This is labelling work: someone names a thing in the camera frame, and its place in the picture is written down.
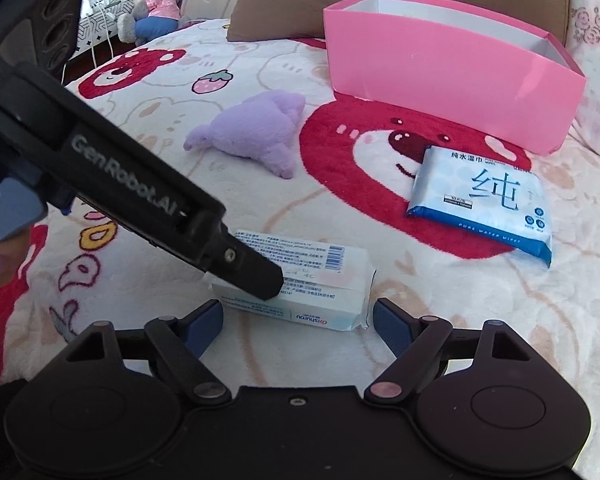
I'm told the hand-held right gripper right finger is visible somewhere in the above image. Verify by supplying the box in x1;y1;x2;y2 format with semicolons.
364;298;533;405

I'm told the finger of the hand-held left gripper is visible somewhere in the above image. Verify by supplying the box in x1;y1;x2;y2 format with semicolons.
202;230;284;302

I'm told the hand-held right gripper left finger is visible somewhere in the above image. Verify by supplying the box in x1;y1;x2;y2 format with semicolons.
60;299;232;407

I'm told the small white wipes packet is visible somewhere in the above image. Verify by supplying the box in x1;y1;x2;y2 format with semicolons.
211;230;377;332

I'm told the purple plush toy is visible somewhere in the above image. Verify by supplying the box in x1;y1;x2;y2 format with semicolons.
182;89;307;179

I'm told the blue white wet wipes pack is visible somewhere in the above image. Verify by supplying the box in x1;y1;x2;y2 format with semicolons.
405;145;554;268

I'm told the pink cardboard box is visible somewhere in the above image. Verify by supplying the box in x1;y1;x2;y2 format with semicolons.
322;0;587;156

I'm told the person's left hand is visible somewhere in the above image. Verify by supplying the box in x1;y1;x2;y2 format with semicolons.
0;225;35;306

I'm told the bear printed blanket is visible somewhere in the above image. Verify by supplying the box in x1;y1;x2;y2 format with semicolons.
0;17;600;480

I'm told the nightstand with patterned cloth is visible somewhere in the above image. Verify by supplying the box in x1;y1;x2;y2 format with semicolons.
75;0;136;81

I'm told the brown embroidered pillow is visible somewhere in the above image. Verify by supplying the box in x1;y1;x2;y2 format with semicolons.
226;0;571;46

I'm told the pink checked pillow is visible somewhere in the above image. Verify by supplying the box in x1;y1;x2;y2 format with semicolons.
562;0;600;171

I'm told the white cable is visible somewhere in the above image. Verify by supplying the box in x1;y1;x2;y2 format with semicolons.
92;5;116;68

